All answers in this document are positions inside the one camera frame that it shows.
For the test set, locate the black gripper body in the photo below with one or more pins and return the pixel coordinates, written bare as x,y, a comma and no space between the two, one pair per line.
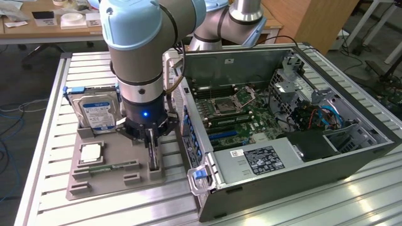
144,110

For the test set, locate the green graphics card metal bracket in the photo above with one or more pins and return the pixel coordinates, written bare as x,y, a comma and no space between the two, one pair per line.
152,155

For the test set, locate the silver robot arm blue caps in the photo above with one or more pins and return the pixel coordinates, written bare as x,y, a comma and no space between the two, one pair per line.
134,35

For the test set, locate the hard disk blue caddy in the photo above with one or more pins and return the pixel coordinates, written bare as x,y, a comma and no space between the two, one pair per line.
90,113

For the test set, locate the silver CPU chip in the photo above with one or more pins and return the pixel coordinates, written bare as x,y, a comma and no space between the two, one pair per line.
89,154

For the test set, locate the blue expansion slot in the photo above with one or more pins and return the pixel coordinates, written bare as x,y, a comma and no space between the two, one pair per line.
223,134

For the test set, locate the bare green RAM stick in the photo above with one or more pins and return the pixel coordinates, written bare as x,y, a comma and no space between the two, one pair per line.
102,168

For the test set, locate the RAM stick with white labels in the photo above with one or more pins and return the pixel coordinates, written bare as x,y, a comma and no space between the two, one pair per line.
228,118

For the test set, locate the metal CPU socket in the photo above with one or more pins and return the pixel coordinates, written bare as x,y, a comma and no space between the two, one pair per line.
225,106

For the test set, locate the grey parts rack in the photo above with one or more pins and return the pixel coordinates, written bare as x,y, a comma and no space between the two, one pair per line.
106,186

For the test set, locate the grey power supply unit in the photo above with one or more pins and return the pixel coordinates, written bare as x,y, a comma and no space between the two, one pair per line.
229,164

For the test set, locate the metal socket cover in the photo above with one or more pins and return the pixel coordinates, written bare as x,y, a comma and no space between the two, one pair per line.
244,95

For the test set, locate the green motherboard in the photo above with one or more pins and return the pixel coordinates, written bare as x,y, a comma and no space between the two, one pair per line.
256,122

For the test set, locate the perforated metal drive cage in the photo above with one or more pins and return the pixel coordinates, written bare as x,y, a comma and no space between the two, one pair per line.
288,94

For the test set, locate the plain white box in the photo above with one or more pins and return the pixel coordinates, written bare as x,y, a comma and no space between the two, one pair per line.
93,20

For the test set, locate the white box with tape roll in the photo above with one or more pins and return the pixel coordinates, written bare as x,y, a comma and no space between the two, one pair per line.
72,21

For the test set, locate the black open PC case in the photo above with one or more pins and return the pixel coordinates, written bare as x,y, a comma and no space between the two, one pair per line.
281,188

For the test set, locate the wooden desk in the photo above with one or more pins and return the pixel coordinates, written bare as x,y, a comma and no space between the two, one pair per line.
46,33

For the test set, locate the white box black top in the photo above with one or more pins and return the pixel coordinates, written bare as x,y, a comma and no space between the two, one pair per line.
44,18

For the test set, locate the beige tape roll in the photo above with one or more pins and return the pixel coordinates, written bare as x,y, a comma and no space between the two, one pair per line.
57,2

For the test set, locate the white paper card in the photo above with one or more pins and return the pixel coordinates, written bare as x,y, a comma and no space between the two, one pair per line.
14,24

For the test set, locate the metal disk bay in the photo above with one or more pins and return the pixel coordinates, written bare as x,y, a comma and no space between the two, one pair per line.
351,139

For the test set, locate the clear plastic bag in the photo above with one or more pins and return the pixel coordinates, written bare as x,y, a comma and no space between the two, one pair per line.
12,11

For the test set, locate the wooden cabinet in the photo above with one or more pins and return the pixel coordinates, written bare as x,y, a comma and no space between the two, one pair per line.
313,21

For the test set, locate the black floor stand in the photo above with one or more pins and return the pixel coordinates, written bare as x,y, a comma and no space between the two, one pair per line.
375,67

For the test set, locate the white desk frame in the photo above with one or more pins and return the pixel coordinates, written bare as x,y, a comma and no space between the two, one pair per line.
394,50

